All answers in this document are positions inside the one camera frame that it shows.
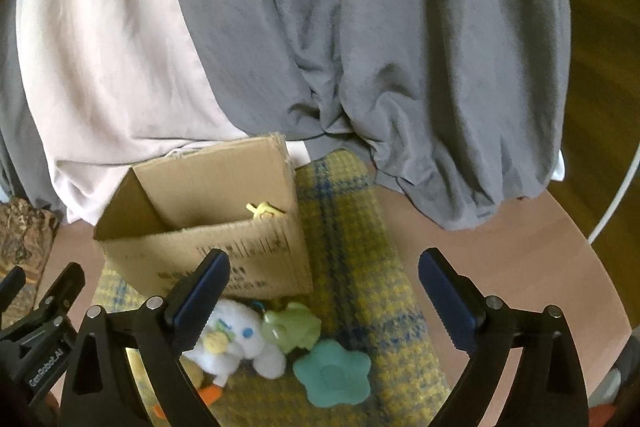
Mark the brown cardboard box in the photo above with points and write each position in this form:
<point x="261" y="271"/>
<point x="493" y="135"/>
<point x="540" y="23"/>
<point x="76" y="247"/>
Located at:
<point x="225" y="252"/>

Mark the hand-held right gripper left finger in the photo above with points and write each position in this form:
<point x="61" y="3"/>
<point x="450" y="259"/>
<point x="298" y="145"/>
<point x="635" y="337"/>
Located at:
<point x="200" y="302"/>

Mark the brown patterned cloth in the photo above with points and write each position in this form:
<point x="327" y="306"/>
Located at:
<point x="22" y="237"/>

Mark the teal star-shaped toy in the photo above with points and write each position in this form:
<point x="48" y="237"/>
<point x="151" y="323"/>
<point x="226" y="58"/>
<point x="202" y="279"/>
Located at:
<point x="330" y="374"/>

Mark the orange and yellow plush toy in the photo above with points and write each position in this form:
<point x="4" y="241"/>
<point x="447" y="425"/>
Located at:
<point x="209" y="392"/>

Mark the white cloth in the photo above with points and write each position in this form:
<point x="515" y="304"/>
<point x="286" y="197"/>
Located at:
<point x="560" y="167"/>

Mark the green plush toy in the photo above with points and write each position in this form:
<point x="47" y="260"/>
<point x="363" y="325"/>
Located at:
<point x="295" y="327"/>

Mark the white plush toy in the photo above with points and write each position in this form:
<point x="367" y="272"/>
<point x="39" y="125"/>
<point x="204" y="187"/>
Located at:
<point x="240" y="339"/>

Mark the yellow blue plaid mat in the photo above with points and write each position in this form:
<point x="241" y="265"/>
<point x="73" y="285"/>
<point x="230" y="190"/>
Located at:
<point x="350" y="257"/>

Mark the grey blanket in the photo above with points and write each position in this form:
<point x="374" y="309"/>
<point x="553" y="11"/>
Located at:
<point x="375" y="32"/>

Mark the grey pleated cloth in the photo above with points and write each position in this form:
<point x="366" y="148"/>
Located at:
<point x="17" y="132"/>

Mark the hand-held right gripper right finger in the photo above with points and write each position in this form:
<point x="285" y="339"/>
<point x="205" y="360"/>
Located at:
<point x="445" y="302"/>

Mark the pale pink sheet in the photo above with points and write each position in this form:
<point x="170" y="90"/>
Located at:
<point x="110" y="57"/>

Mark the grey and red slipper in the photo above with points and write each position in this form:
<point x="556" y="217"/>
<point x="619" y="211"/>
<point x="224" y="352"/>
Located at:
<point x="607" y="384"/>

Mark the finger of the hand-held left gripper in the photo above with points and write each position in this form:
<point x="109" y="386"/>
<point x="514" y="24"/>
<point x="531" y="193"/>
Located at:
<point x="12" y="282"/>
<point x="65" y="289"/>

